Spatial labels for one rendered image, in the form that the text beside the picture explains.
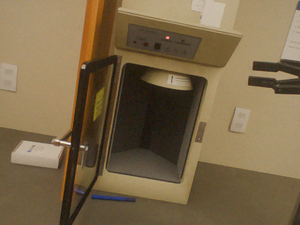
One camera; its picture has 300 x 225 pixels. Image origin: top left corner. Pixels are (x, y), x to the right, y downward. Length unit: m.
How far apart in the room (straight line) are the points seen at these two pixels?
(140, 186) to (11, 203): 0.39
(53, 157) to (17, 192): 0.20
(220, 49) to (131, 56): 0.25
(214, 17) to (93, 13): 0.31
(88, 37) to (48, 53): 0.59
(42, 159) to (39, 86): 0.40
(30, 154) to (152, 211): 0.47
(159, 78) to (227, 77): 0.52
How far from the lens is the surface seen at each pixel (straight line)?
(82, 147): 0.69
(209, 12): 0.84
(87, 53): 0.83
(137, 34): 0.84
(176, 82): 0.95
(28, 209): 0.95
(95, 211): 0.96
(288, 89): 0.92
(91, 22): 0.83
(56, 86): 1.41
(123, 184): 1.04
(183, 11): 0.92
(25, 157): 1.16
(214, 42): 0.84
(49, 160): 1.15
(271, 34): 1.44
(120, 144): 1.15
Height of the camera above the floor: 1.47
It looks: 16 degrees down
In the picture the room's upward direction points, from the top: 11 degrees clockwise
